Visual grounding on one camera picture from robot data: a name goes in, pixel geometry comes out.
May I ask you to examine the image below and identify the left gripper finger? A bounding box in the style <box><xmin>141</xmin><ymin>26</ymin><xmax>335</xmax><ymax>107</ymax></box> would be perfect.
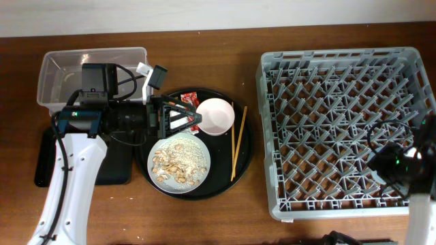
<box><xmin>163</xmin><ymin>95</ymin><xmax>202</xmax><ymax>122</ymax></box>
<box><xmin>163</xmin><ymin>118</ymin><xmax>201</xmax><ymax>138</ymax></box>

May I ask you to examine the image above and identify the red snack wrapper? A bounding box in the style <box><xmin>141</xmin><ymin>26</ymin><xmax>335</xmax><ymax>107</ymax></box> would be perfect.
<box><xmin>181</xmin><ymin>92</ymin><xmax>200</xmax><ymax>135</ymax></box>

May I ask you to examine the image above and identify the black round tray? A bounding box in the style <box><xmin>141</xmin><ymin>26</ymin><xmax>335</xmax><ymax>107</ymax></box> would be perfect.
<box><xmin>135</xmin><ymin>88</ymin><xmax>254</xmax><ymax>201</ymax></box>

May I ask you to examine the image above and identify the clear plastic bin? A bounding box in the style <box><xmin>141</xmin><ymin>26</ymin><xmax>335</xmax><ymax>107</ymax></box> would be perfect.
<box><xmin>37</xmin><ymin>47</ymin><xmax>149</xmax><ymax>114</ymax></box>

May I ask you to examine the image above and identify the crumpled white napkin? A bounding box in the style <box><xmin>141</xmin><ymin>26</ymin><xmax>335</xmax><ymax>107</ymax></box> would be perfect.
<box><xmin>170</xmin><ymin>110</ymin><xmax>189</xmax><ymax>129</ymax></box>

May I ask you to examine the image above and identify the black rectangular tray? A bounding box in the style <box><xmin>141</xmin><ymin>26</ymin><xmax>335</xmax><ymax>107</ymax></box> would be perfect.
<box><xmin>34</xmin><ymin>127</ymin><xmax>133</xmax><ymax>187</ymax></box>

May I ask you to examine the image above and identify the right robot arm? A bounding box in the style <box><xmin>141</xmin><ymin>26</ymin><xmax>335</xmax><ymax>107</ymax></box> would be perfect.
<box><xmin>367</xmin><ymin>114</ymin><xmax>435</xmax><ymax>244</ymax></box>

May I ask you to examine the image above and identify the grey dishwasher rack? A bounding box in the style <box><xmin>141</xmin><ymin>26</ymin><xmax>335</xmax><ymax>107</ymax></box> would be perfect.
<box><xmin>256</xmin><ymin>47</ymin><xmax>435</xmax><ymax>223</ymax></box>

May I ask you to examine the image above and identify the wooden chopstick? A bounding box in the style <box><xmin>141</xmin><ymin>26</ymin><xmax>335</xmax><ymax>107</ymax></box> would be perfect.
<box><xmin>231</xmin><ymin>106</ymin><xmax>248</xmax><ymax>181</ymax></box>
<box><xmin>230</xmin><ymin>122</ymin><xmax>236</xmax><ymax>182</ymax></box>

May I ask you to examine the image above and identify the grey plate with food scraps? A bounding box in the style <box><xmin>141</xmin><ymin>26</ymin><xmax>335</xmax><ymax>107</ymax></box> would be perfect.
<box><xmin>146</xmin><ymin>133</ymin><xmax>211</xmax><ymax>194</ymax></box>

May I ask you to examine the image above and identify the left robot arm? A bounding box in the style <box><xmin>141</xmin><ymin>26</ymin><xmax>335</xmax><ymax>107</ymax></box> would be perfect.
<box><xmin>29</xmin><ymin>63</ymin><xmax>202</xmax><ymax>244</ymax></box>

